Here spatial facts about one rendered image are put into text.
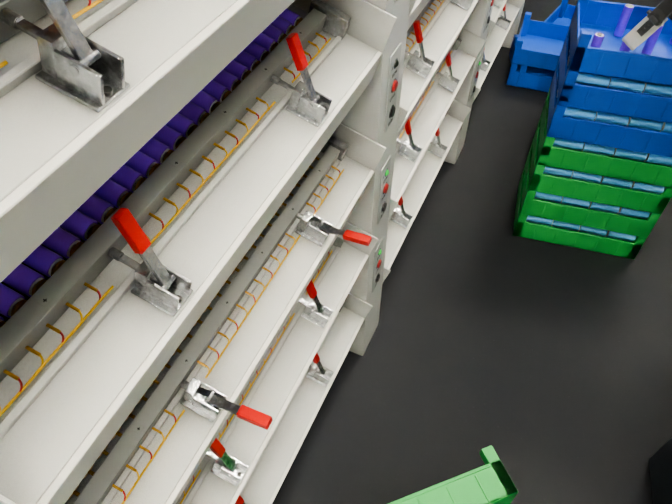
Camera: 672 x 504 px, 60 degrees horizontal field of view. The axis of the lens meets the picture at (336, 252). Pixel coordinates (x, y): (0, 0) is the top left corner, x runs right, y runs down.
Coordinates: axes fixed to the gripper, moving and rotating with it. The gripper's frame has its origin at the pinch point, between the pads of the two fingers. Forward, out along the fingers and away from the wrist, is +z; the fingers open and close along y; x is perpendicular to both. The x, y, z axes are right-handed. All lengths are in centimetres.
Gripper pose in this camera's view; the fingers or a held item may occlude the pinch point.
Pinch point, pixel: (644, 29)
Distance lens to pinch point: 128.6
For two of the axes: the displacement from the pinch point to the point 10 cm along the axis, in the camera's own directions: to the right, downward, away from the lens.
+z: -2.9, 3.6, 8.8
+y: 7.2, -5.3, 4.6
